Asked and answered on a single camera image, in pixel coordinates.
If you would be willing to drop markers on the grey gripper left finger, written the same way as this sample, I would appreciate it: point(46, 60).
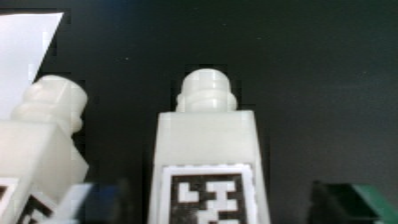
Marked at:
point(95, 205)

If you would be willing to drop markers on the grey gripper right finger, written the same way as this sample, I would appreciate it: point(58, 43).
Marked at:
point(350, 204)

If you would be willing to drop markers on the white table leg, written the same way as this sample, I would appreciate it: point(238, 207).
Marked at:
point(42, 164)
point(209, 183)

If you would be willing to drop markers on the white sheet with tags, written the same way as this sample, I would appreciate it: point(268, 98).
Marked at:
point(28, 31)

